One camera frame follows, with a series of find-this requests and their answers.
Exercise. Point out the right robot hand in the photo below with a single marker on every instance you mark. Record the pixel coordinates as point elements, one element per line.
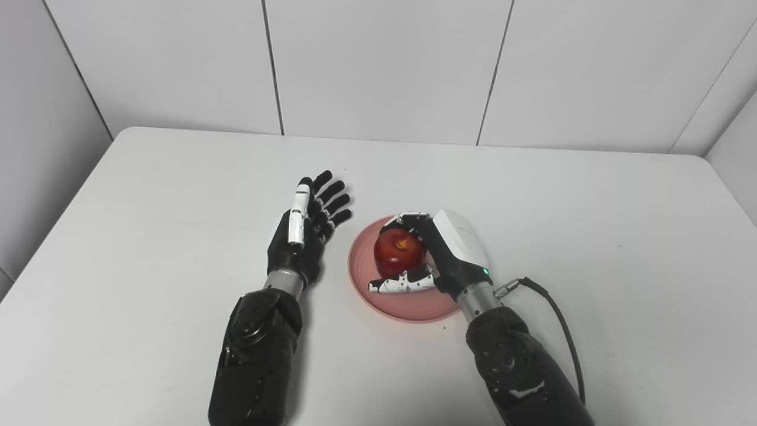
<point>455,254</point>

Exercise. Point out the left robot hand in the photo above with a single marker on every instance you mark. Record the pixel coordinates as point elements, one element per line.
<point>301,242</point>

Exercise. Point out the red apple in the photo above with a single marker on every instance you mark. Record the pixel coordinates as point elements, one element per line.
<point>399,253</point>

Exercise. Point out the pink plate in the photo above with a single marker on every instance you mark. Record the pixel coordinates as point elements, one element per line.
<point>408,305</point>

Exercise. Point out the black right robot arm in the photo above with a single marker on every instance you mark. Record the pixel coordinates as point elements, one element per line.
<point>520,367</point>

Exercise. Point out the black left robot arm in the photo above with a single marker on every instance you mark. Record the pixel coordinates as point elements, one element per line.
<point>260,355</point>

